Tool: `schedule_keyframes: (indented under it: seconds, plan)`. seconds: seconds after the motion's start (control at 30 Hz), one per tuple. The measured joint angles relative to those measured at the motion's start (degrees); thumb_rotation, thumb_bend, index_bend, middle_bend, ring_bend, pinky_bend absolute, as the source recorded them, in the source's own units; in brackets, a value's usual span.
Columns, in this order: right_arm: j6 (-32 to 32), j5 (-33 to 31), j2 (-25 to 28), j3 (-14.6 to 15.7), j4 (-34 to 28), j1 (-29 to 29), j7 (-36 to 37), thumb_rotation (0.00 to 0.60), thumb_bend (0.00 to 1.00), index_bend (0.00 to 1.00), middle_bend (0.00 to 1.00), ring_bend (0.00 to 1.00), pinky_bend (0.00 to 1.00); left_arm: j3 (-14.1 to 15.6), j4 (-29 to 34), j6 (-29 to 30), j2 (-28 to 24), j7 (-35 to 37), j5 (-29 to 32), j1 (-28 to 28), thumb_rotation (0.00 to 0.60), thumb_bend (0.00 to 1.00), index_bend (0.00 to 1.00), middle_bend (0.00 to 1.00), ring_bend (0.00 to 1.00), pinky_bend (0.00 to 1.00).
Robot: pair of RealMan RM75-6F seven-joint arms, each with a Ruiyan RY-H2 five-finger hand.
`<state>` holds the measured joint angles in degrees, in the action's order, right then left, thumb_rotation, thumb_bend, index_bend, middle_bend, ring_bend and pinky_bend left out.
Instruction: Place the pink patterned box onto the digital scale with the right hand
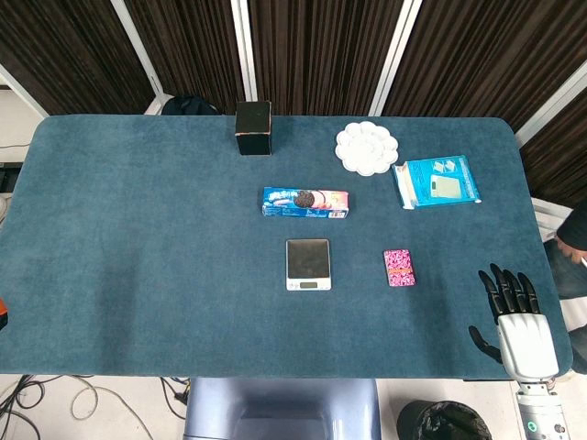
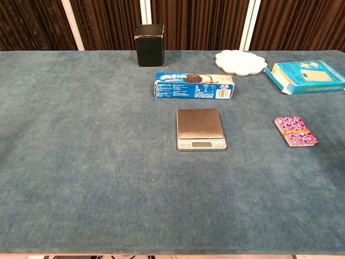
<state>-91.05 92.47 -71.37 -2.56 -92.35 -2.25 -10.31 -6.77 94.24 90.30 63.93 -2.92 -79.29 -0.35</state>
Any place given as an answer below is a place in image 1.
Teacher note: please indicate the black cardboard box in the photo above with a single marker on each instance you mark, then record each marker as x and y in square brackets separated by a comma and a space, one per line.
[253, 128]

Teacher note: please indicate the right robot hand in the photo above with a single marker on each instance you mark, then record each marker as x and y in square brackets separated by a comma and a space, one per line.
[523, 339]

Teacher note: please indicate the white flower-shaped paint palette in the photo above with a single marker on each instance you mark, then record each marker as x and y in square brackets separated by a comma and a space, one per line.
[366, 147]

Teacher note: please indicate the blue cookie box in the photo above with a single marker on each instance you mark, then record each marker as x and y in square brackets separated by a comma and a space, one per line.
[306, 202]

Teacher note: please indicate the silver digital kitchen scale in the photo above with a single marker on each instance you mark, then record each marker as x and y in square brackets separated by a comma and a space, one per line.
[308, 264]

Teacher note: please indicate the blue table mat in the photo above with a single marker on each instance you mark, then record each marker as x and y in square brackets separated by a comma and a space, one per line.
[183, 275]

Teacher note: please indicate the black bag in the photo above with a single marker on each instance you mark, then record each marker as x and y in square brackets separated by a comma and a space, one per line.
[189, 106]

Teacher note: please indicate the black trash bin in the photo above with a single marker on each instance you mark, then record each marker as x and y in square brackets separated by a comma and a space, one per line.
[442, 421]

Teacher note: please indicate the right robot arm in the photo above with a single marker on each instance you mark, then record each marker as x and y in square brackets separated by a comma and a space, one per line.
[542, 410]

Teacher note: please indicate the blue scale packaging box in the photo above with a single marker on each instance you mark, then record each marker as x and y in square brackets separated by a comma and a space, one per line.
[438, 181]

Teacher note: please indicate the small pink card box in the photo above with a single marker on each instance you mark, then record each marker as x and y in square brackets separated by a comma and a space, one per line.
[400, 268]

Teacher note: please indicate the orange object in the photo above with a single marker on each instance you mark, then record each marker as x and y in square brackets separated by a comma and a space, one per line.
[3, 311]

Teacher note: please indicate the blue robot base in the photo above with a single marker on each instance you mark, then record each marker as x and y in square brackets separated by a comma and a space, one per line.
[282, 408]

